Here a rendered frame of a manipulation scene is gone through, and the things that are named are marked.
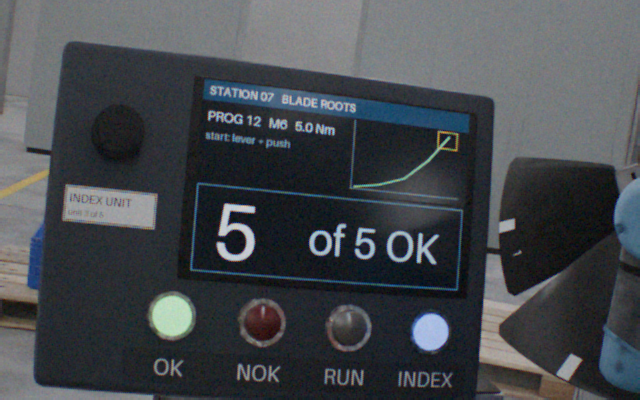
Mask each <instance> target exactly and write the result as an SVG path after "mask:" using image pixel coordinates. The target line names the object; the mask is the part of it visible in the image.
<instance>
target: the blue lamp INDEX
mask: <svg viewBox="0 0 640 400"><path fill-rule="evenodd" d="M451 334H452V331H451V325H450V322H449V320H448V319H447V318H446V316H445V315H443V314H442V313H441V312H439V311H437V310H433V309H426V310H422V311H420V312H418V313H416V314H415V315H414V316H413V318H412V319H411V321H410V323H409V326H408V338H409V341H410V343H411V345H412V346H413V348H414V349H415V350H417V351H418V352H420V353H422V354H427V355H428V354H435V353H438V352H440V351H441V350H443V349H444V348H445V347H446V345H447V344H448V342H449V339H451Z"/></svg>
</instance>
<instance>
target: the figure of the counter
mask: <svg viewBox="0 0 640 400"><path fill-rule="evenodd" d="M283 200H284V190H281V189H272V188H261V187H251V186H241V184H231V183H220V182H211V181H201V180H196V181H195V194H194V205H193V217H192V229H191V241H190V252H189V263H188V273H195V274H209V275H223V276H236V277H250V278H257V279H263V280H278V267H279V254H280V240H281V228H282V214H283Z"/></svg>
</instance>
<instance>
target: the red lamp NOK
mask: <svg viewBox="0 0 640 400"><path fill-rule="evenodd" d="M237 321H238V330H239V333H240V335H241V337H242V338H243V339H244V341H246V342H247V343H248V344H251V345H254V346H258V347H265V346H268V345H271V344H273V343H275V342H276V341H277V340H278V339H279V338H280V337H281V335H283V334H284V331H285V328H286V318H284V314H283V312H282V310H281V308H280V307H279V305H278V304H277V303H275V302H274V301H272V300H270V299H266V298H257V299H253V300H251V301H249V302H247V303H246V304H245V305H244V306H243V308H242V309H241V311H240V313H239V315H238V320H237Z"/></svg>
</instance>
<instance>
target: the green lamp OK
mask: <svg viewBox="0 0 640 400"><path fill-rule="evenodd" d="M146 315H147V320H148V324H149V326H150V328H151V330H152V331H153V332H154V333H155V334H156V335H157V336H158V337H160V338H163V339H166V340H175V341H176V340H180V339H182V338H184V337H185V336H187V335H188V334H189V333H190V332H191V330H192V329H193V327H194V325H195V321H196V311H195V307H194V304H193V302H192V301H191V299H189V298H188V297H187V296H185V295H184V294H182V293H180V292H176V291H167V292H163V293H161V294H159V295H157V296H156V297H155V298H154V299H153V300H152V301H151V302H150V304H149V306H148V308H147V313H146Z"/></svg>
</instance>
